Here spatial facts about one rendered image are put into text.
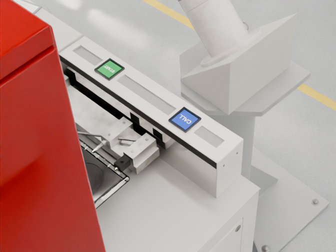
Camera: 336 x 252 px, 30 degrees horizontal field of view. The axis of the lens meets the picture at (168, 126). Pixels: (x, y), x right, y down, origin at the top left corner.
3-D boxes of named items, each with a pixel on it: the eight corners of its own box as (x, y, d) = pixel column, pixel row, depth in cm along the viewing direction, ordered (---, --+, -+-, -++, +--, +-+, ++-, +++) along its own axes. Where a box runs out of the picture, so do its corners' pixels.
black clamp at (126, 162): (120, 173, 149) (119, 166, 147) (114, 168, 150) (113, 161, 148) (131, 164, 150) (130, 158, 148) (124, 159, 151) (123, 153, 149)
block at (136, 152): (133, 166, 150) (132, 158, 148) (123, 158, 152) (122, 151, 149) (156, 146, 154) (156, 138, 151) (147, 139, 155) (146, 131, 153)
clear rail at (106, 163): (127, 184, 146) (126, 180, 145) (26, 105, 163) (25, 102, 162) (131, 180, 146) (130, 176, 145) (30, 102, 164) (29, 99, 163)
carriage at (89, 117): (137, 175, 152) (136, 167, 150) (41, 102, 169) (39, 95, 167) (159, 155, 156) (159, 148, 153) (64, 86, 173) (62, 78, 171)
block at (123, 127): (110, 148, 154) (109, 141, 152) (101, 141, 156) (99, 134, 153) (133, 130, 158) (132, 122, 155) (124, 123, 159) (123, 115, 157)
